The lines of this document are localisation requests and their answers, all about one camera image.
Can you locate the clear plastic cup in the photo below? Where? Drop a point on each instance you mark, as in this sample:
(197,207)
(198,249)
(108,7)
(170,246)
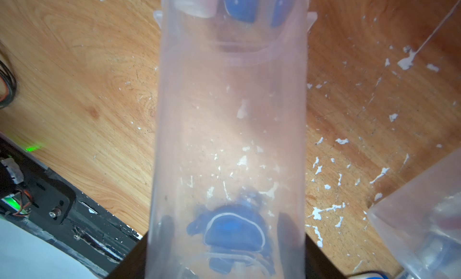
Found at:
(420,223)

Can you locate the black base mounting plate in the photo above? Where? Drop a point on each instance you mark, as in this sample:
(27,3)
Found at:
(41,202)

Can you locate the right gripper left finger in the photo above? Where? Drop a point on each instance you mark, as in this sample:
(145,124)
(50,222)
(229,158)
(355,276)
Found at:
(149,259)

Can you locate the clear cup blue lid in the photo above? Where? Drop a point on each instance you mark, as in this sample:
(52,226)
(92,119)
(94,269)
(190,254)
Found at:
(231,117)

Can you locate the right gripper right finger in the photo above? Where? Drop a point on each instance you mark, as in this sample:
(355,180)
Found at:
(300,256)

